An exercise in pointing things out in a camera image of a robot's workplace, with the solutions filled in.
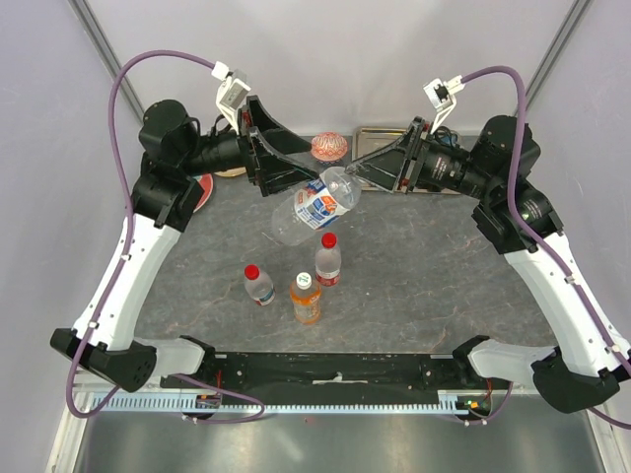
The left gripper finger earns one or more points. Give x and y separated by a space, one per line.
282 165
276 135

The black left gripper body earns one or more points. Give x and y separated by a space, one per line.
245 125

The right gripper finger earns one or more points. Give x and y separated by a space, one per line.
389 154
383 176

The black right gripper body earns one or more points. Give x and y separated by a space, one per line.
409 176

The clear Pocari Sweat bottle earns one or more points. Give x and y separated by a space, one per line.
315 206

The tall red-cap clear bottle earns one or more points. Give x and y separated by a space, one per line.
328 260

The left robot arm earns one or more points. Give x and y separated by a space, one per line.
163 201

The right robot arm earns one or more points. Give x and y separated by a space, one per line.
585 367

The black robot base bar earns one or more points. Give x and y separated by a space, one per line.
377 377

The small red-cap clear bottle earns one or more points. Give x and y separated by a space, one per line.
259 285

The orange juice bottle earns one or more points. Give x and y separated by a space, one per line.
305 293

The tan saucer plate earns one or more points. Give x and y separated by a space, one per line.
230 173

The steel tray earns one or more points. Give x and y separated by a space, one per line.
366 140

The red patterned bowl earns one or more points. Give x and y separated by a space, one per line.
329 147

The red teal floral plate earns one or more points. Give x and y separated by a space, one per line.
206 182

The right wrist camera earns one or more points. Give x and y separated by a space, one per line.
442 96

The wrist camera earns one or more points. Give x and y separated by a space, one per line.
442 96
230 96

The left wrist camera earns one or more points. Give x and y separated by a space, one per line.
230 96

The right aluminium frame post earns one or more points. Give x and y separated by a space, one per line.
569 26

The aluminium frame post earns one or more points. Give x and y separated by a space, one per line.
96 34
569 26

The left aluminium frame post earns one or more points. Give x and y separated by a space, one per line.
96 34

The slotted cable duct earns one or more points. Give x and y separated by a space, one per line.
192 402

